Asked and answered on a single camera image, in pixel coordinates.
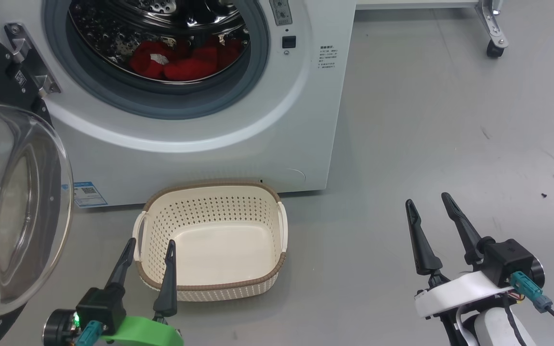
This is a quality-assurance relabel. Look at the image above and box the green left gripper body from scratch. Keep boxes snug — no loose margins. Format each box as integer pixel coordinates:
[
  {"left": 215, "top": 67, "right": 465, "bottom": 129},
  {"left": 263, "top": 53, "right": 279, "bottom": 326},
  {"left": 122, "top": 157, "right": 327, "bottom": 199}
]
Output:
[{"left": 101, "top": 315, "right": 185, "bottom": 346}]

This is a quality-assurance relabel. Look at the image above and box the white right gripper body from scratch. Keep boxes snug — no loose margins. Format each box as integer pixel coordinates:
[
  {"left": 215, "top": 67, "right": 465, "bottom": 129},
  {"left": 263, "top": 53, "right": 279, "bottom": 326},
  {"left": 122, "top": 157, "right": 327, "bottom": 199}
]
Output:
[{"left": 414, "top": 271, "right": 513, "bottom": 319}]

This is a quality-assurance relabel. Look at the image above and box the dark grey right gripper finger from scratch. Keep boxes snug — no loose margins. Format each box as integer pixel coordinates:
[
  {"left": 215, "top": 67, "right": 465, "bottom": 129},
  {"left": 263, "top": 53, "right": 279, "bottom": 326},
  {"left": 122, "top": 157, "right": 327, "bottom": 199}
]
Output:
[
  {"left": 405, "top": 199, "right": 444, "bottom": 276},
  {"left": 441, "top": 192, "right": 483, "bottom": 266}
]

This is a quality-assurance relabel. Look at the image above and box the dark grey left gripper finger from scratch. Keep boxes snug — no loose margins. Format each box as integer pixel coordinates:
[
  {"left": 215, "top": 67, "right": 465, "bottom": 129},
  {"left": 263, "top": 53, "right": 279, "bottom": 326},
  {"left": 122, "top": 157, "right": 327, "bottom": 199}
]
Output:
[
  {"left": 153, "top": 239, "right": 178, "bottom": 319},
  {"left": 105, "top": 237, "right": 137, "bottom": 291}
]

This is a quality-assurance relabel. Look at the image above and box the black round glass washer door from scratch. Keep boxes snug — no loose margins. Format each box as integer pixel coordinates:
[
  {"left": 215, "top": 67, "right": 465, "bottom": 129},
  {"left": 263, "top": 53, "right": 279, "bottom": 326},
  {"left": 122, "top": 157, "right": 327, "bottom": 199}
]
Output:
[{"left": 0, "top": 22, "right": 74, "bottom": 346}]

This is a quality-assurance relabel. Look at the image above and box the red white striped garment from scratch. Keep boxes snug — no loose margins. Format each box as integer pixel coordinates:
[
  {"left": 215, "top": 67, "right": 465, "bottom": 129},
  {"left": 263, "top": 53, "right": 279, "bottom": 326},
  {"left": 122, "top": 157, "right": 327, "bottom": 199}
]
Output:
[{"left": 129, "top": 38, "right": 245, "bottom": 81}]

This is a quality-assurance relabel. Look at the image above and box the cream perforated laundry basket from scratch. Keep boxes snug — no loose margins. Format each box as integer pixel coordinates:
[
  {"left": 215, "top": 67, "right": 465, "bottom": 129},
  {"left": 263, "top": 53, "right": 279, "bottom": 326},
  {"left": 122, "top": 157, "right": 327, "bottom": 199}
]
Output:
[{"left": 133, "top": 181, "right": 288, "bottom": 302}]

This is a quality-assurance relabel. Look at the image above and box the white front-load washing machine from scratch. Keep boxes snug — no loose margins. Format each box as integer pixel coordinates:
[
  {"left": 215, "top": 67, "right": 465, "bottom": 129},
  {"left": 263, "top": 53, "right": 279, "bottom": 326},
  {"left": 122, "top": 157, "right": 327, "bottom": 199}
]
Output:
[{"left": 0, "top": 0, "right": 357, "bottom": 208}]

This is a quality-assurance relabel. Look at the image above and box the silver metal door hinge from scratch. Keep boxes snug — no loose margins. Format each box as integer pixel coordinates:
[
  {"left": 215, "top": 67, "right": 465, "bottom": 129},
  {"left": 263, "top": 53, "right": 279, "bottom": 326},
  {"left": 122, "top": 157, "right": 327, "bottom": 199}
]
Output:
[{"left": 4, "top": 23, "right": 61, "bottom": 97}]

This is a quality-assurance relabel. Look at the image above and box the stainless steel washing machine drum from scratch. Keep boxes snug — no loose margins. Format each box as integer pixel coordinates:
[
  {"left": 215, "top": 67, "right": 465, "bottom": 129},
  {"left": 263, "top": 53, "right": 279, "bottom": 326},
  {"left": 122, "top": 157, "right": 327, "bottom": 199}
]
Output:
[{"left": 68, "top": 0, "right": 251, "bottom": 85}]

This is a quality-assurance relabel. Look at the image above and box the blue energy label sticker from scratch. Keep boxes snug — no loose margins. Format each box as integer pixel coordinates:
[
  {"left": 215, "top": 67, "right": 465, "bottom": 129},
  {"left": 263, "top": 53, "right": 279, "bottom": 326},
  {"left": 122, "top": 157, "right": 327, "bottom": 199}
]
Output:
[{"left": 73, "top": 181, "right": 108, "bottom": 208}]

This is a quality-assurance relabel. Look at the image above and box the silver metal cart leg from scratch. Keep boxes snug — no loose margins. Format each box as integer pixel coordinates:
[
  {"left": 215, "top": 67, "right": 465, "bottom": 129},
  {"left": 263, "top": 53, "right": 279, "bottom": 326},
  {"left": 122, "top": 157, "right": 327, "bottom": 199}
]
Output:
[{"left": 475, "top": 0, "right": 509, "bottom": 46}]

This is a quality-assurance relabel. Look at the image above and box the small printed text sticker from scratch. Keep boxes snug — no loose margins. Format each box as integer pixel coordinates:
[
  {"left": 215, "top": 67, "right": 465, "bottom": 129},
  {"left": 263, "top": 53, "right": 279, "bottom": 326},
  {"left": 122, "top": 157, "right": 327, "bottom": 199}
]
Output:
[{"left": 319, "top": 46, "right": 337, "bottom": 69}]

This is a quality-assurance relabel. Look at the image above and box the grey warning label sticker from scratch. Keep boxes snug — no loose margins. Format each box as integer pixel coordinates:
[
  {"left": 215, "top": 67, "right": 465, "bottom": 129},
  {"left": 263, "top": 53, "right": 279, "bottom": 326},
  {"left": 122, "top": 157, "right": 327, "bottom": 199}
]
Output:
[{"left": 270, "top": 0, "right": 293, "bottom": 25}]

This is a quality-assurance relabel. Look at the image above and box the teal plug left camera cable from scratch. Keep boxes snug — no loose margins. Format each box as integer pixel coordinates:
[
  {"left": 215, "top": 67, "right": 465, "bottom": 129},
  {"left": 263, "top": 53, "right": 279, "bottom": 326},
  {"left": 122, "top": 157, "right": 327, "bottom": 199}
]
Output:
[{"left": 76, "top": 321, "right": 103, "bottom": 346}]

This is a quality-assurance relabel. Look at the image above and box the teal plug camera cable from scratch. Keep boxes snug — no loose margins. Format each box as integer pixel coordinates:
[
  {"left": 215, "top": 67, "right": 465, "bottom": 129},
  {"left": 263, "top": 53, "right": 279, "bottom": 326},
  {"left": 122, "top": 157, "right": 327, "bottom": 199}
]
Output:
[
  {"left": 509, "top": 272, "right": 554, "bottom": 338},
  {"left": 76, "top": 321, "right": 103, "bottom": 346}
]

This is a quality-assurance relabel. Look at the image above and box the teal plug right camera cable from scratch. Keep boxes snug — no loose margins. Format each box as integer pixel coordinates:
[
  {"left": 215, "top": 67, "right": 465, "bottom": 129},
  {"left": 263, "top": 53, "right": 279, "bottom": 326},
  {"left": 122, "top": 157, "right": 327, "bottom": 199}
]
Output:
[{"left": 509, "top": 272, "right": 554, "bottom": 338}]

